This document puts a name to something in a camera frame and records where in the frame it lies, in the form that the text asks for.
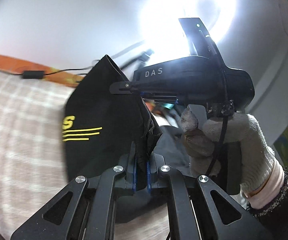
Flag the black sport pants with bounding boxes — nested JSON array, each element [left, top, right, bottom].
[[61, 54, 164, 224]]

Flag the right forearm dark sleeve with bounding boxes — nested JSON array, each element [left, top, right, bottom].
[[247, 165, 288, 239]]

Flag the right gloved hand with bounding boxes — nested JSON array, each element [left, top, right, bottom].
[[181, 108, 284, 210]]

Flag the checkered beige bed blanket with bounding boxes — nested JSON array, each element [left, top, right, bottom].
[[0, 72, 72, 239]]

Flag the black inline power adapter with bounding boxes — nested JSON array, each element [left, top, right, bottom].
[[21, 70, 45, 80]]

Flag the orange patterned bed sheet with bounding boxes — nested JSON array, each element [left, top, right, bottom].
[[0, 55, 84, 87]]

